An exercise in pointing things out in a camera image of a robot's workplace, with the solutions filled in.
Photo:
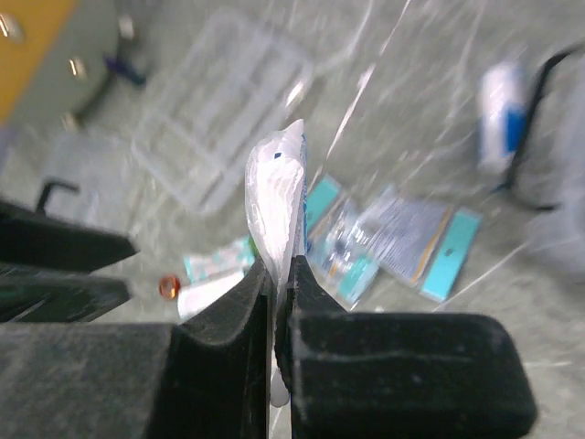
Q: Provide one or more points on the clear lid with black handle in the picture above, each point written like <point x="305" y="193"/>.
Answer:
<point x="94" y="176"/>

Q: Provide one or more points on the cream cylinder with orange face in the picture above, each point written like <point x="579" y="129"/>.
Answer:
<point x="52" y="65"/>

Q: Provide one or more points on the teal white tube box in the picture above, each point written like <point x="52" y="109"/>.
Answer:
<point x="238" y="255"/>

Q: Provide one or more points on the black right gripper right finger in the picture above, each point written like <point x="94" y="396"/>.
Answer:
<point x="397" y="375"/>

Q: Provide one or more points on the white flat packet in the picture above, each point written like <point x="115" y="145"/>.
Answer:
<point x="197" y="297"/>

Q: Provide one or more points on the clear first aid box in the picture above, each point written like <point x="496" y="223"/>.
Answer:
<point x="546" y="176"/>

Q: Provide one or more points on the white blue sachet pack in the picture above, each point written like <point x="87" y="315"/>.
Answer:
<point x="275" y="204"/>

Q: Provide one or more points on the clear compartment tray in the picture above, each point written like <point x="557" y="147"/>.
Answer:
<point x="239" y="82"/>

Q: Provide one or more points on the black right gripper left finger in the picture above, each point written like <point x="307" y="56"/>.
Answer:
<point x="64" y="375"/>

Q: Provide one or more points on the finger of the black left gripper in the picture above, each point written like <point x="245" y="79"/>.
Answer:
<point x="48" y="269"/>

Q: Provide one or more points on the small red round item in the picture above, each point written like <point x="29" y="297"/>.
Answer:
<point x="169" y="287"/>

